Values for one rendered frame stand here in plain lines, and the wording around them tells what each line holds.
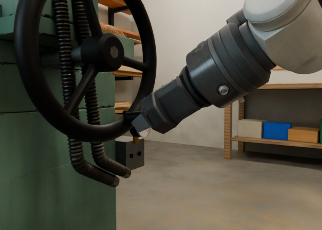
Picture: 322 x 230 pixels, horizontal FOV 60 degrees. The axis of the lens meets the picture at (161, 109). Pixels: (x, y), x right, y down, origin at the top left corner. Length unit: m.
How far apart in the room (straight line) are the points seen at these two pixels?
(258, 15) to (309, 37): 0.06
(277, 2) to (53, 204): 0.55
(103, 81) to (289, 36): 0.49
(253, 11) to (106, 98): 0.49
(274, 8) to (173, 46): 4.02
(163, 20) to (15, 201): 4.07
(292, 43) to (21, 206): 0.53
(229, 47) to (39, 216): 0.49
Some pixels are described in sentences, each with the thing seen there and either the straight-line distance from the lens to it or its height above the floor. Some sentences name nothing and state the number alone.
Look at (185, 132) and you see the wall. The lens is 4.19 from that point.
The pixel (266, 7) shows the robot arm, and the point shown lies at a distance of 0.31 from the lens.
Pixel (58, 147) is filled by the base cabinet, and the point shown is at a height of 0.63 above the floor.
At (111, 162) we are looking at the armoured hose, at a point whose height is 0.61.
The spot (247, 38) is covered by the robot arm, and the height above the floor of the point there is 0.81.
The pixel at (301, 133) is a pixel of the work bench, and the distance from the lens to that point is 3.24.
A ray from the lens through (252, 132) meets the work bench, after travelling 3.35.
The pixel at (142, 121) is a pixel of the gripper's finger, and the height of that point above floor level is 0.70.
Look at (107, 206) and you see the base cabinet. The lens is 0.78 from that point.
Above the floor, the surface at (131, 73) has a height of 1.03.
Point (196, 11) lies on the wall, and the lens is 4.24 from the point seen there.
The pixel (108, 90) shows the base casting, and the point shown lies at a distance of 0.73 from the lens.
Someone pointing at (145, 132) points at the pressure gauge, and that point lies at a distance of 0.75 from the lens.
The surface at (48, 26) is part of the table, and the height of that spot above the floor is 0.85.
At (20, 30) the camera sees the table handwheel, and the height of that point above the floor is 0.82.
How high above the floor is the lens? 0.74
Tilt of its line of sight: 3 degrees down
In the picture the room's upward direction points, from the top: straight up
